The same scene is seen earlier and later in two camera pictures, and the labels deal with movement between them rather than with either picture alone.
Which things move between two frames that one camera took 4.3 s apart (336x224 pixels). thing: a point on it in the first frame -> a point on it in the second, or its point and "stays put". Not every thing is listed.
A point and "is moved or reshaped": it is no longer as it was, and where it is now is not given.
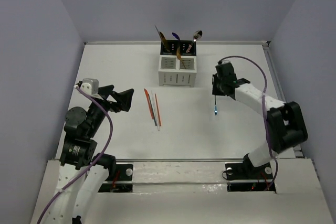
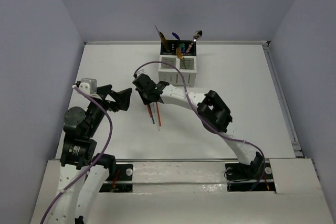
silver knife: (157, 29) stays put
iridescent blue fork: (216, 108) is moved or reshaped
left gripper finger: (125, 96) stays put
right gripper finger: (215, 86) -> (145, 96)
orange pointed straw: (149, 103) stays put
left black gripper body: (107, 97) stays put
